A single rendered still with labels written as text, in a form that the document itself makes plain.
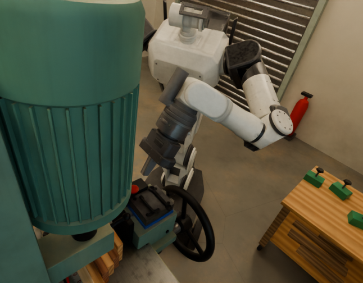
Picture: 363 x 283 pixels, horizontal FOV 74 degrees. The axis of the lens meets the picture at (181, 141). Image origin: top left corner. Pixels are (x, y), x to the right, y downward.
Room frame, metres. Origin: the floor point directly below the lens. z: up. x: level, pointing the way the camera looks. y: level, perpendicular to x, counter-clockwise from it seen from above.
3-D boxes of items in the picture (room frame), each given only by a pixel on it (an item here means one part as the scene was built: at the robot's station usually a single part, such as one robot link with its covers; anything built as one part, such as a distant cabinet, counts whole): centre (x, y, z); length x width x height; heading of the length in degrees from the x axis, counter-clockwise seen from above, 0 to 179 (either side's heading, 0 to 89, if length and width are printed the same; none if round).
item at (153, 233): (0.44, 0.06, 0.91); 0.15 x 0.14 x 0.09; 49
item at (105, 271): (0.30, 0.17, 0.93); 0.18 x 0.02 x 0.06; 49
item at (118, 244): (0.37, 0.17, 0.94); 0.21 x 0.01 x 0.08; 49
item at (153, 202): (0.45, 0.06, 0.99); 0.13 x 0.11 x 0.06; 49
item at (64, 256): (0.25, 0.17, 1.03); 0.14 x 0.07 x 0.09; 139
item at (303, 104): (2.74, -1.31, 0.30); 0.19 x 0.18 x 0.60; 142
